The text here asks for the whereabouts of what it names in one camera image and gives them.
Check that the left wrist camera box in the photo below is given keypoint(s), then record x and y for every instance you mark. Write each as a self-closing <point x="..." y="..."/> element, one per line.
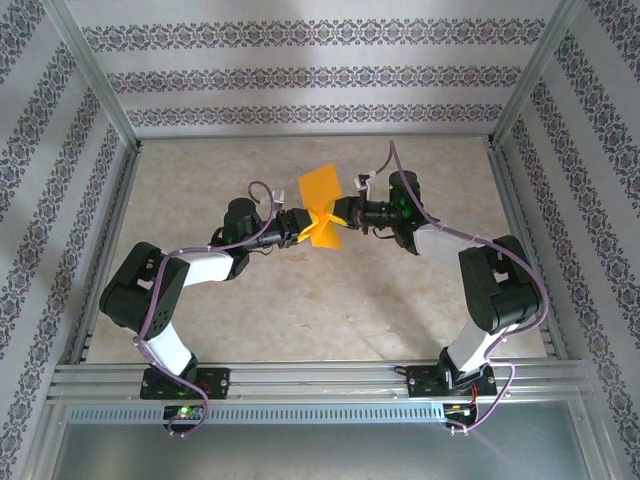
<point x="286" y="214"/>

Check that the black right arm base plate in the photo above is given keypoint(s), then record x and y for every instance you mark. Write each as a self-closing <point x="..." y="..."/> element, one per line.
<point x="425" y="385"/>

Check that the thin aluminium wall rail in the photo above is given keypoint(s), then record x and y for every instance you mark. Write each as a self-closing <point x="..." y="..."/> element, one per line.
<point x="315" y="137"/>

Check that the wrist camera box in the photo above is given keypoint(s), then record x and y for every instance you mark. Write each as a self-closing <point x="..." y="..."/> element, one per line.
<point x="286" y="214"/>
<point x="361" y="202"/>

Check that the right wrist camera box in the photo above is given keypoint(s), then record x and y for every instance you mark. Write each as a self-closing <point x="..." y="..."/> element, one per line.
<point x="361" y="202"/>

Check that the grey metal panel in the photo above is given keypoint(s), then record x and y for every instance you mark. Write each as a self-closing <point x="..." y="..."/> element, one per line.
<point x="320" y="450"/>

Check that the aluminium corner post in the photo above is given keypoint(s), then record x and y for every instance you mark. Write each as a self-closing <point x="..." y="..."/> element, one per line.
<point x="537" y="75"/>
<point x="95" y="75"/>

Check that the aluminium side rail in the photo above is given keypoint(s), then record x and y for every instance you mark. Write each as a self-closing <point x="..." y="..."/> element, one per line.
<point x="107" y="250"/>
<point x="527" y="250"/>

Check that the circuit board with orange light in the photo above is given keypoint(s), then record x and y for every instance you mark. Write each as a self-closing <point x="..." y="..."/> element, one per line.
<point x="460" y="410"/>

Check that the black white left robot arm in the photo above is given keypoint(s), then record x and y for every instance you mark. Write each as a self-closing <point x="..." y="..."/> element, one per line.
<point x="175" y="350"/>

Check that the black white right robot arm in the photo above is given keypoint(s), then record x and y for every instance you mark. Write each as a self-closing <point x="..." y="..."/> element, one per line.
<point x="470" y="345"/>

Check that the circuit board with green light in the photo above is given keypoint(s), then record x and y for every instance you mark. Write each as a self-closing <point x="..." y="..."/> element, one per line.
<point x="184" y="412"/>

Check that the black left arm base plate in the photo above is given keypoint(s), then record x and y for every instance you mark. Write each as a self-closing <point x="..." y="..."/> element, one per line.
<point x="215" y="382"/>

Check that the orange square paper sheet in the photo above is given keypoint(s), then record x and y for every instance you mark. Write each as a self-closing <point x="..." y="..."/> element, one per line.
<point x="320" y="185"/>

